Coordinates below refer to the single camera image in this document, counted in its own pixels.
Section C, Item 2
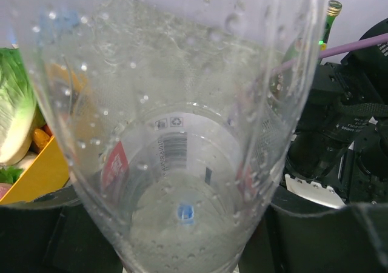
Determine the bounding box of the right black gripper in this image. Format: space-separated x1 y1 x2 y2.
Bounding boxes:
285 62 387 203

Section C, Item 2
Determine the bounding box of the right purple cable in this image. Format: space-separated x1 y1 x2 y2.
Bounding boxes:
272 32 388 73

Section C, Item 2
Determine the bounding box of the clear bottle with red label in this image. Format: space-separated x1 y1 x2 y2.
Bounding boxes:
12 0 327 272

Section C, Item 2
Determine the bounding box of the blue tissue pack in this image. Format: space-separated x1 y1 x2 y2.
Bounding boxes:
7 8 85 45

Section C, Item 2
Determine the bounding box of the yellow plastic bin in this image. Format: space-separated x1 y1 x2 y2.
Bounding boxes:
0 63 89 206

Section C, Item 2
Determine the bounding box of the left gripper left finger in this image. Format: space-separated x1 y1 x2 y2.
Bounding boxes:
1 204 121 272

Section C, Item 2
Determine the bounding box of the green toy lettuce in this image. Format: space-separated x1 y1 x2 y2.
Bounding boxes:
1 48 37 166

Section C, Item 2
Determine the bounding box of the green glass bottle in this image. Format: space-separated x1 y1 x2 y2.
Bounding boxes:
319 0 343 50

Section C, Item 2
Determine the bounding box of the orange toy fruit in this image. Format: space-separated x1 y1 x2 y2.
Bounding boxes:
33 124 53 153

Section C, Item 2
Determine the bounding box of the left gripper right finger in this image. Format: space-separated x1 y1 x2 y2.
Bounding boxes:
242 190 387 272

